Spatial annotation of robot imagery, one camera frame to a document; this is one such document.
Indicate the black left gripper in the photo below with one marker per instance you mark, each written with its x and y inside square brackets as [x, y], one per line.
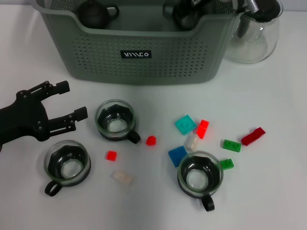
[21, 119]

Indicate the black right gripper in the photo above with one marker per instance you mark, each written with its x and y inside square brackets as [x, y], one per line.
[201, 3]

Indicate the glass teacup black sleeve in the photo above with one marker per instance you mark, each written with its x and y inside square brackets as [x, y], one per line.
[199, 178]
[115, 124]
[69, 171]
[184, 21]

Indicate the grey-green perforated storage bin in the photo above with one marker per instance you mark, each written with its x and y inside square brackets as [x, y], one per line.
[144, 69]

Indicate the black clay teapot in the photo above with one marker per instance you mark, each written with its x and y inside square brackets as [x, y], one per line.
[92, 15]

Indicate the small red sloped brick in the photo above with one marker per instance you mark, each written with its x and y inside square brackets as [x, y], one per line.
[151, 141]

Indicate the glass carafe black lid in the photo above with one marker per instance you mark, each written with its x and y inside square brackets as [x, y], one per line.
[251, 48]

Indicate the translucent white toy brick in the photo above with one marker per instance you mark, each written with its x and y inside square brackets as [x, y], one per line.
[192, 142]
[121, 177]

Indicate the teal square toy brick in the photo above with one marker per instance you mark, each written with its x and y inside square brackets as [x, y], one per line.
[185, 125]

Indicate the blue square toy brick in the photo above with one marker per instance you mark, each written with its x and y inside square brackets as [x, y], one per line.
[176, 154]

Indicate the orange-red long toy brick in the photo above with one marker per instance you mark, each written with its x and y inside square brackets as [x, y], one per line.
[202, 129]

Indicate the green toy brick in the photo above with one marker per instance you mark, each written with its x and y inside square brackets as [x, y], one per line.
[231, 145]
[227, 164]

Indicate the dark red toy brick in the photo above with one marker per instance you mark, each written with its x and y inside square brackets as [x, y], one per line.
[253, 136]

